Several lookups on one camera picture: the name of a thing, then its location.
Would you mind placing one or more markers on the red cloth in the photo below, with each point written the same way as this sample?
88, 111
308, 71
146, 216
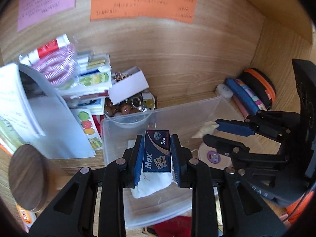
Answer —
176, 227

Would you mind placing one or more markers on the wooden desktop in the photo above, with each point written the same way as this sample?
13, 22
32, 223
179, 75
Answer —
81, 164

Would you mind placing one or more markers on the fruit sticker sheet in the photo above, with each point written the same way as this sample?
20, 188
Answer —
88, 130

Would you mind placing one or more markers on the black pouch with orange zipper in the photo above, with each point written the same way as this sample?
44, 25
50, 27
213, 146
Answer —
261, 86

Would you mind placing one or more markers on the pink paper note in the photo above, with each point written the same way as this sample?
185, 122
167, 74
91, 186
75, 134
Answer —
45, 1

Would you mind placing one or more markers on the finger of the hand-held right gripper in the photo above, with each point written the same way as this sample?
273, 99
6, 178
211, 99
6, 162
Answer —
222, 144
234, 127

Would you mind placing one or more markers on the white paper booklet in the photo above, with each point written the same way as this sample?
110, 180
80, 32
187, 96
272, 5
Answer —
32, 108

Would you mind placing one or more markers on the dark round wooden lid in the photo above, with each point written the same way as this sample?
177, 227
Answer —
27, 177

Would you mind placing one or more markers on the white bowl of beads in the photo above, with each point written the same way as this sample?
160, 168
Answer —
128, 108

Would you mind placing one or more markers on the pink pencil case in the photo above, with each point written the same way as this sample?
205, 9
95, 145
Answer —
243, 109

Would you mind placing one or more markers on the blue pencil case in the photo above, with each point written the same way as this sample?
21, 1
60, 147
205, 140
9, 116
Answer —
243, 96

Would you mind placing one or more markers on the white folded cloth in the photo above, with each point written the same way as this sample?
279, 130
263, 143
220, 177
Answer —
154, 182

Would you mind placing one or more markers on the orange printed packet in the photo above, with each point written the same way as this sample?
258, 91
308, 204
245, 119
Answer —
23, 217

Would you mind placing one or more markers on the stack of sticky note packs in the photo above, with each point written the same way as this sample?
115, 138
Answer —
92, 79

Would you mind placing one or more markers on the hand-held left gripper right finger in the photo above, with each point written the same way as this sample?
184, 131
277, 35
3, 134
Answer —
176, 160

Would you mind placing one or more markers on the small blue cardboard box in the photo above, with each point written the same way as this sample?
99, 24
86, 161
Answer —
157, 150

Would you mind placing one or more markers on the white seashell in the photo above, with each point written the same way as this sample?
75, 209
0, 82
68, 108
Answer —
205, 130

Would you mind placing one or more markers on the round cream disc with sticker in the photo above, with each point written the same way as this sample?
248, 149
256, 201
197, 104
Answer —
209, 156

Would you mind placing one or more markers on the clear plastic storage box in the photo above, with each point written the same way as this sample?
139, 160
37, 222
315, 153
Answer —
128, 128

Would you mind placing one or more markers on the small white open box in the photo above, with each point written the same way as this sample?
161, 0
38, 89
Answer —
128, 84

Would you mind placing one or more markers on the orange paper note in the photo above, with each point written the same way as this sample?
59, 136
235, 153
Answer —
142, 5

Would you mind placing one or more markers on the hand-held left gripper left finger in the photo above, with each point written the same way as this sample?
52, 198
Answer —
139, 158

